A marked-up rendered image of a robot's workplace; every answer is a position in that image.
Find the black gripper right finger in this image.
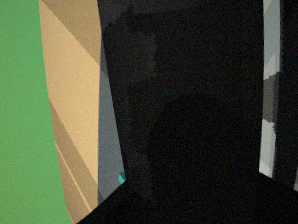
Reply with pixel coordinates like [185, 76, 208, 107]
[254, 173, 298, 224]

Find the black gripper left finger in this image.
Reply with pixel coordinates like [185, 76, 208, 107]
[76, 180, 134, 224]

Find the teal small trowel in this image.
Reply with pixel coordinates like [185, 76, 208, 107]
[120, 172, 126, 184]

